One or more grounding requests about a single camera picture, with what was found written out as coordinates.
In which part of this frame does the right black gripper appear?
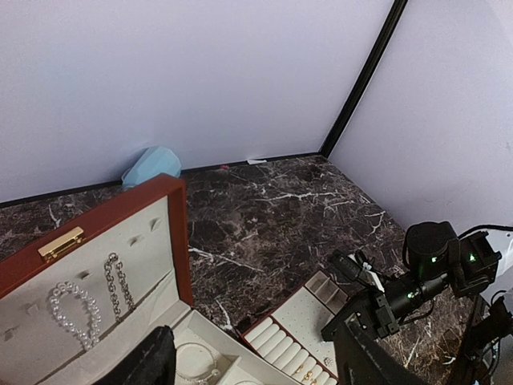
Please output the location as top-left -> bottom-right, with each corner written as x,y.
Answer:
321,221 -> 501,341

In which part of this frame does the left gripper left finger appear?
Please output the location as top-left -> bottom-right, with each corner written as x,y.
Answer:
95,326 -> 176,385

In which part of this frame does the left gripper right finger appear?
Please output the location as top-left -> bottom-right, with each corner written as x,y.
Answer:
332,321 -> 426,385

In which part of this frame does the small red jewelry tray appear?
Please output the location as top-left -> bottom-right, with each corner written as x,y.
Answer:
243,270 -> 348,384

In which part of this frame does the large red jewelry box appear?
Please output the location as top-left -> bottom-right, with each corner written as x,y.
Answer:
1,174 -> 289,384

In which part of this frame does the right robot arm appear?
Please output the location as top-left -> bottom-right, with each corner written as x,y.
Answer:
321,221 -> 512,384

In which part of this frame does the light blue faceted cup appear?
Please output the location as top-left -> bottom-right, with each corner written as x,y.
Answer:
121,146 -> 182,190

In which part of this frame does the silver bracelet in box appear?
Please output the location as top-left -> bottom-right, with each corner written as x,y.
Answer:
176,342 -> 221,382

